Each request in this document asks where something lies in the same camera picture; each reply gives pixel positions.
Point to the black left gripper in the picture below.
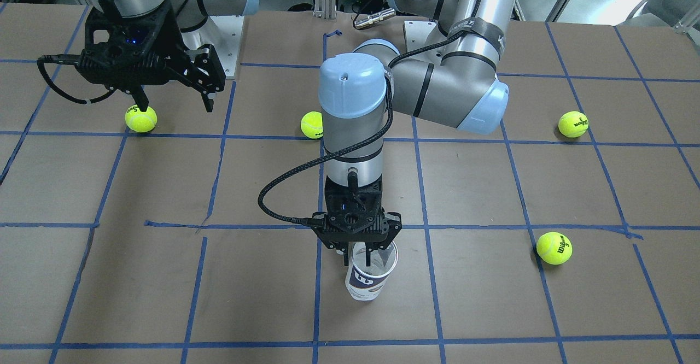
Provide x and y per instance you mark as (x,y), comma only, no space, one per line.
(393,225)

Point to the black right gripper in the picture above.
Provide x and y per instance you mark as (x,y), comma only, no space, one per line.
(165,40)

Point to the clear tennis ball can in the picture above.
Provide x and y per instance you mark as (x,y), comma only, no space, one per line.
(369,271)

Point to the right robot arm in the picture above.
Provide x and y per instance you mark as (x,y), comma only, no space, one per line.
(193,17)

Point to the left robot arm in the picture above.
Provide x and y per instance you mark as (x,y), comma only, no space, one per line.
(451,81)

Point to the centre tennis ball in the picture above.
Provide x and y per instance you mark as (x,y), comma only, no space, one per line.
(312,125)

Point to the tennis ball near left gripper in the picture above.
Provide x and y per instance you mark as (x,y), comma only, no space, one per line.
(554,248)

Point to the tennis ball far corner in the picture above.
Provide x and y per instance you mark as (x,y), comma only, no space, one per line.
(573,124)

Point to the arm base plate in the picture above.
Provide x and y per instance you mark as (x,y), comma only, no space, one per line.
(419,34)
(228,42)

